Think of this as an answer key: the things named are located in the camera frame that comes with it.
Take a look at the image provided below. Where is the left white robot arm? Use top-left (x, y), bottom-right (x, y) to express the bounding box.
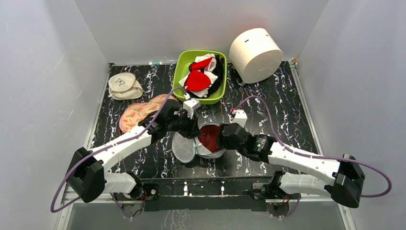
top-left (67, 104), bottom-right (200, 203)

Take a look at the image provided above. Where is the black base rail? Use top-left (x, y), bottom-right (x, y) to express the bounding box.
top-left (139, 177), bottom-right (280, 212)

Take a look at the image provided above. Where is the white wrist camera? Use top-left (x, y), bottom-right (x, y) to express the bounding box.
top-left (231, 109), bottom-right (248, 128)
top-left (182, 93), bottom-right (201, 119)

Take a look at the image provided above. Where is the green plastic basin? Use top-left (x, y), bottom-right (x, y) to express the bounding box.
top-left (173, 50), bottom-right (227, 105)

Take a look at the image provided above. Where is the white blue-trimmed mesh laundry bag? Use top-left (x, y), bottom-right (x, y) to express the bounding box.
top-left (172, 123), bottom-right (226, 163)

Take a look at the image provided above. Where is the purple cable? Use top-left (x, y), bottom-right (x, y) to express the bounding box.
top-left (50, 86), bottom-right (191, 213)
top-left (231, 95), bottom-right (392, 198)

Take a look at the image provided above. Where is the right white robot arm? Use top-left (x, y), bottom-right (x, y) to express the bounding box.
top-left (216, 123), bottom-right (365, 208)

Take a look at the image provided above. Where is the green white marker pen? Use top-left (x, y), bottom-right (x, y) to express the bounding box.
top-left (149, 62), bottom-right (162, 66)

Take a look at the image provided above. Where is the pink floral laundry bag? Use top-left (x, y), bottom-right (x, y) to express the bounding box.
top-left (118, 94), bottom-right (167, 136)

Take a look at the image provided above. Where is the red bra in basin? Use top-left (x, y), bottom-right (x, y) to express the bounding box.
top-left (184, 57), bottom-right (213, 92)

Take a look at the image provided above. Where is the cream mesh laundry bag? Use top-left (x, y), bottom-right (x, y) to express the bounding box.
top-left (108, 72), bottom-right (143, 100)

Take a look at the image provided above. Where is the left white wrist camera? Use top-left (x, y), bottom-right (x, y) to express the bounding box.
top-left (182, 93), bottom-right (201, 119)

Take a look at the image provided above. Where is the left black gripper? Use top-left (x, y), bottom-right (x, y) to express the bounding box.
top-left (167, 110), bottom-right (201, 139)

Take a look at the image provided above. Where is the black garment in basin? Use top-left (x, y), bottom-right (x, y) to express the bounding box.
top-left (187, 54), bottom-right (225, 99)

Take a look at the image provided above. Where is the cream cylindrical drum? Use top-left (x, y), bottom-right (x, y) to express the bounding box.
top-left (229, 28), bottom-right (283, 84)

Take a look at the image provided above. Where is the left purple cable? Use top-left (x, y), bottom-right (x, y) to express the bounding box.
top-left (50, 86), bottom-right (191, 213)

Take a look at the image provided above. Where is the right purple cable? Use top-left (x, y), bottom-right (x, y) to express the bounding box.
top-left (231, 95), bottom-right (392, 198)

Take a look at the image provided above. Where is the dark red bra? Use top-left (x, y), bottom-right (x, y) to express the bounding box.
top-left (198, 125), bottom-right (220, 153)

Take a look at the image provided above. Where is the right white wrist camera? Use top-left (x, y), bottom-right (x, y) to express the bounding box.
top-left (231, 109), bottom-right (248, 128)

